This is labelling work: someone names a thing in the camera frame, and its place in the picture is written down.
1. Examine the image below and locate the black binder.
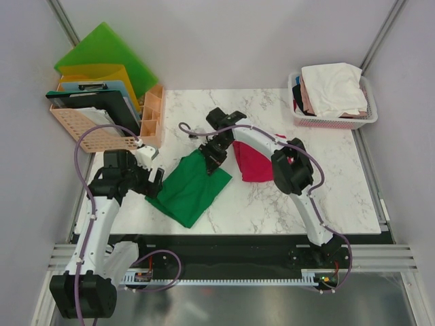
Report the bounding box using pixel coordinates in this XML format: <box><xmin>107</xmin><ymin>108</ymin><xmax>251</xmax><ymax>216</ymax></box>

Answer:
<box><xmin>46</xmin><ymin>90</ymin><xmax>140</xmax><ymax>136</ymax></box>

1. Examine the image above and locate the white t shirt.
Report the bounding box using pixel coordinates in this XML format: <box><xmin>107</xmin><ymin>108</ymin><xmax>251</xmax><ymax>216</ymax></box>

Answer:
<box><xmin>300</xmin><ymin>62</ymin><xmax>368</xmax><ymax>118</ymax></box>

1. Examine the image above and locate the green t shirt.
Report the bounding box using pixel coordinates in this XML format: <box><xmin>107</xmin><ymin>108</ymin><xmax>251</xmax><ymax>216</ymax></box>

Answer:
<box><xmin>146</xmin><ymin>149</ymin><xmax>232</xmax><ymax>228</ymax></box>

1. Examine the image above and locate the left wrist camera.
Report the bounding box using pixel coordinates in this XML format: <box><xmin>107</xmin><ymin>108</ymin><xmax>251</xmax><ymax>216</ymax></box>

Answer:
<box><xmin>133</xmin><ymin>139</ymin><xmax>159</xmax><ymax>170</ymax></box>

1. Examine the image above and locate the yellow plastic folder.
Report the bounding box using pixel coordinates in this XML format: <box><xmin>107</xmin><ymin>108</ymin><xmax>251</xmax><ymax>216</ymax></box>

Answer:
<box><xmin>60</xmin><ymin>64</ymin><xmax>138</xmax><ymax>102</ymax></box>

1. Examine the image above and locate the blue clipboard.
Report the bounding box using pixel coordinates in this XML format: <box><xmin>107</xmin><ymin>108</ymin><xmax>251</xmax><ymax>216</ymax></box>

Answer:
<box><xmin>60</xmin><ymin>80</ymin><xmax>140</xmax><ymax>119</ymax></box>

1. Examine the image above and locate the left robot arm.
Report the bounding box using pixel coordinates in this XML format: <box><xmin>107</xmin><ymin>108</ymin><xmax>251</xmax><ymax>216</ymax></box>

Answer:
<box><xmin>50</xmin><ymin>145</ymin><xmax>164</xmax><ymax>320</ymax></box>

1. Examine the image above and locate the white cable duct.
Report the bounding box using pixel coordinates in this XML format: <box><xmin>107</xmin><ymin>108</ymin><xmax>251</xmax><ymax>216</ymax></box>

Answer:
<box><xmin>120</xmin><ymin>270</ymin><xmax>319</xmax><ymax>287</ymax></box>

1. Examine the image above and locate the red t shirt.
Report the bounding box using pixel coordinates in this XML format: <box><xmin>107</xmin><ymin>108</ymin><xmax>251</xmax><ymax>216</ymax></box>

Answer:
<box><xmin>232</xmin><ymin>141</ymin><xmax>273</xmax><ymax>183</ymax></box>

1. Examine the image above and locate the black t shirt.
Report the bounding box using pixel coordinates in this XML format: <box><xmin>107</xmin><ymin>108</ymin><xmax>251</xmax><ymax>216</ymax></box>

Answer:
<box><xmin>292</xmin><ymin>84</ymin><xmax>303</xmax><ymax>110</ymax></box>

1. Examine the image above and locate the white laundry basket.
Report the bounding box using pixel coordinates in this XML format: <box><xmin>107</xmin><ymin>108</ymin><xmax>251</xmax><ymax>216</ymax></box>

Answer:
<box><xmin>288</xmin><ymin>71</ymin><xmax>378</xmax><ymax>130</ymax></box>

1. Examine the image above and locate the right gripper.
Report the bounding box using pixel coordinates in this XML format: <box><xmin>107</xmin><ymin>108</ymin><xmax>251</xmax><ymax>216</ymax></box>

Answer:
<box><xmin>198</xmin><ymin>134</ymin><xmax>232</xmax><ymax>175</ymax></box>

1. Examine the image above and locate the pink t shirt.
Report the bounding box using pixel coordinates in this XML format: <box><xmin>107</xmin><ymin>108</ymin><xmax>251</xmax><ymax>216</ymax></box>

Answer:
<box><xmin>300</xmin><ymin>80</ymin><xmax>367</xmax><ymax>118</ymax></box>

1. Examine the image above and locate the green plastic folder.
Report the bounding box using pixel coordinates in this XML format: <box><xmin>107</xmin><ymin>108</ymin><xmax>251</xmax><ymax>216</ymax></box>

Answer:
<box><xmin>54</xmin><ymin>22</ymin><xmax>158</xmax><ymax>97</ymax></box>

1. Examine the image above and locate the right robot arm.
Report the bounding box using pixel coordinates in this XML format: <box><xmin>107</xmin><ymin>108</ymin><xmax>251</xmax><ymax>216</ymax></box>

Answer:
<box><xmin>199</xmin><ymin>107</ymin><xmax>336</xmax><ymax>268</ymax></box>

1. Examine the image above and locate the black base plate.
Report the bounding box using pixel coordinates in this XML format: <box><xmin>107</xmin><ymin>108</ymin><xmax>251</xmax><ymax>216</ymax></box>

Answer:
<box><xmin>109</xmin><ymin>234</ymin><xmax>351</xmax><ymax>270</ymax></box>

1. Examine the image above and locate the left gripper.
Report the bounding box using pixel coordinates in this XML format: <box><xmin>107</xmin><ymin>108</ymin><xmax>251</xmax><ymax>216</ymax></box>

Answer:
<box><xmin>122</xmin><ymin>153</ymin><xmax>163</xmax><ymax>199</ymax></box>

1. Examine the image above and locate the peach file organizer basket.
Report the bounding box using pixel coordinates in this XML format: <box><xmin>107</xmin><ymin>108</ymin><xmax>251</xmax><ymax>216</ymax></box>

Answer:
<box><xmin>49</xmin><ymin>74</ymin><xmax>167</xmax><ymax>154</ymax></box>

